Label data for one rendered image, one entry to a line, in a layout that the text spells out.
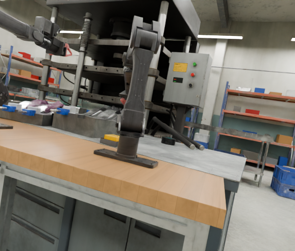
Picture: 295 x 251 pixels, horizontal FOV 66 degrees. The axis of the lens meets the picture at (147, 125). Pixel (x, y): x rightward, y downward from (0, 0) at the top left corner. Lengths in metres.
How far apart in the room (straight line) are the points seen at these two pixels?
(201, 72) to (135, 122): 1.15
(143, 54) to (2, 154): 0.49
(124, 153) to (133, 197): 0.21
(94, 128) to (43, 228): 0.57
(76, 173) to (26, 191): 0.82
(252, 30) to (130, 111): 7.61
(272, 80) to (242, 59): 1.09
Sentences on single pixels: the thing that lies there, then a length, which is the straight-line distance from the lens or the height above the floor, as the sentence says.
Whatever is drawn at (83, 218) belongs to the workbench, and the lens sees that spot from 1.13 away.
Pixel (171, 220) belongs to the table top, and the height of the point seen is 0.73.
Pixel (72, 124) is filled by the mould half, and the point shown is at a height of 0.84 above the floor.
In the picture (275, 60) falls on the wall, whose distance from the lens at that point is 7.92.
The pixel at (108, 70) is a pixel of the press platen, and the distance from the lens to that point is 2.05.
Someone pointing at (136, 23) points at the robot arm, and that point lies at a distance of 0.79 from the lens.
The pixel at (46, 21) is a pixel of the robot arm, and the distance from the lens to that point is 1.24.
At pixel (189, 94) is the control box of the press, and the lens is 1.76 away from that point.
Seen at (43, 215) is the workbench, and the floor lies 0.37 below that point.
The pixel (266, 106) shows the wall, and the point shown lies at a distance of 7.64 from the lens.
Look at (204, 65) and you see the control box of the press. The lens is 1.78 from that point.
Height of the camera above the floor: 0.95
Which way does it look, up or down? 3 degrees down
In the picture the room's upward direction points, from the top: 10 degrees clockwise
